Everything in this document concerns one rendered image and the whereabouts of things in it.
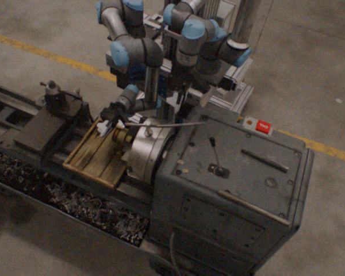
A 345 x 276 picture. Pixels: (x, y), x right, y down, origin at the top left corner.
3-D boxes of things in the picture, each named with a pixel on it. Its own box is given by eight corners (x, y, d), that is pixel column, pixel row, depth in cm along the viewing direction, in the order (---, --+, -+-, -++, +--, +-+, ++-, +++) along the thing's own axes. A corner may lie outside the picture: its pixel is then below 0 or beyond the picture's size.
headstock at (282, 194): (287, 186, 181) (318, 142, 150) (266, 268, 153) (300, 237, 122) (185, 144, 192) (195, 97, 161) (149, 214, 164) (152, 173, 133)
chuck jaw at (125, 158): (144, 148, 158) (133, 166, 151) (144, 154, 162) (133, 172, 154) (123, 140, 160) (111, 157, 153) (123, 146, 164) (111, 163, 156)
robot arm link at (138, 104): (143, 116, 194) (144, 103, 185) (124, 119, 191) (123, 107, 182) (139, 106, 198) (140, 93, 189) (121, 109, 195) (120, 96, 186)
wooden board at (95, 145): (145, 140, 191) (145, 135, 188) (114, 190, 170) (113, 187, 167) (99, 121, 197) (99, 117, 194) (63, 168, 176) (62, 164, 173)
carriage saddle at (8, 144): (91, 110, 202) (89, 103, 197) (42, 168, 175) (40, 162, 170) (48, 92, 207) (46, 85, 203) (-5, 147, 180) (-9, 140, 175)
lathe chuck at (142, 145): (171, 140, 182) (172, 108, 154) (145, 191, 168) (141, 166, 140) (156, 134, 183) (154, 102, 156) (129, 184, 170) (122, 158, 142)
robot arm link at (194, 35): (211, 23, 119) (199, 28, 113) (203, 52, 126) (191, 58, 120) (192, 15, 122) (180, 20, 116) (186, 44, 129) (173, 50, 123)
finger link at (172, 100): (164, 108, 138) (171, 88, 134) (177, 114, 137) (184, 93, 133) (162, 110, 135) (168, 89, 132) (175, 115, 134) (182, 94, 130)
